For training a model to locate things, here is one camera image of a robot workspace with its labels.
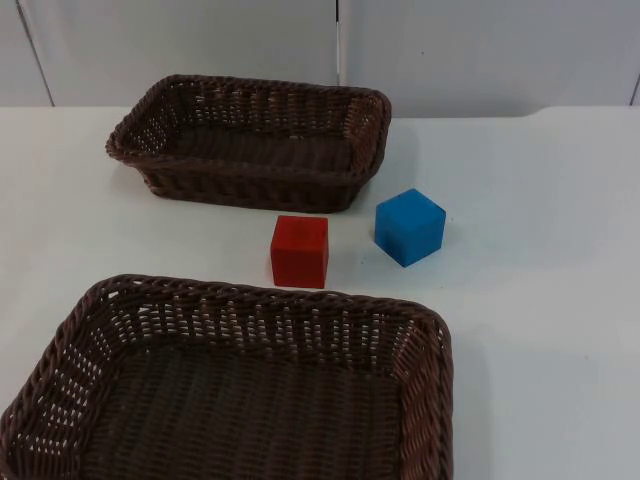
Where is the blue cube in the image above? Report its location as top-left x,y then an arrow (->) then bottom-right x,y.
374,188 -> 447,268

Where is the red cube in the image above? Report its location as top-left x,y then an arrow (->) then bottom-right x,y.
270,215 -> 330,290

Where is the dark brown wicker basket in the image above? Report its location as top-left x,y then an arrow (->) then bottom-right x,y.
104,73 -> 393,214
0,273 -> 455,480

